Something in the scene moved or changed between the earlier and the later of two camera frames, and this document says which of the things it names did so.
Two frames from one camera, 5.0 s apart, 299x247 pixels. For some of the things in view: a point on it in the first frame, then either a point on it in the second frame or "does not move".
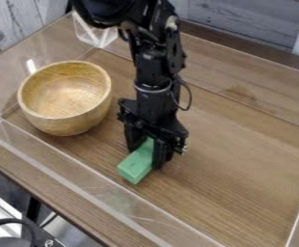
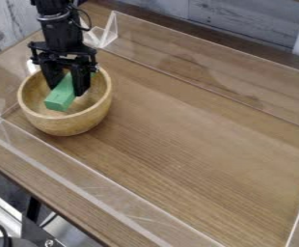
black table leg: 34,209 does not move
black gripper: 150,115 -> 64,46
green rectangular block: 138,164 -> 61,96
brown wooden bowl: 64,96 does not move
